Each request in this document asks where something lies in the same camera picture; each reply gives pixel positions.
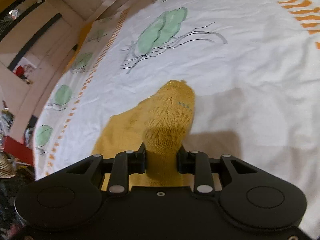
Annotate red clutter pile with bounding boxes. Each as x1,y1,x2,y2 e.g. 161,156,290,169
0,62,36,181

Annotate mustard yellow knit sweater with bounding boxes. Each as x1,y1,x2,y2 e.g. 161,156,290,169
92,80,195,186

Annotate white leaf print duvet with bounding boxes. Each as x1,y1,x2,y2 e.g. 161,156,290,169
34,0,319,239

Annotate wooden bed frame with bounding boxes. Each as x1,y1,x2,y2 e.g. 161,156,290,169
1,0,130,141

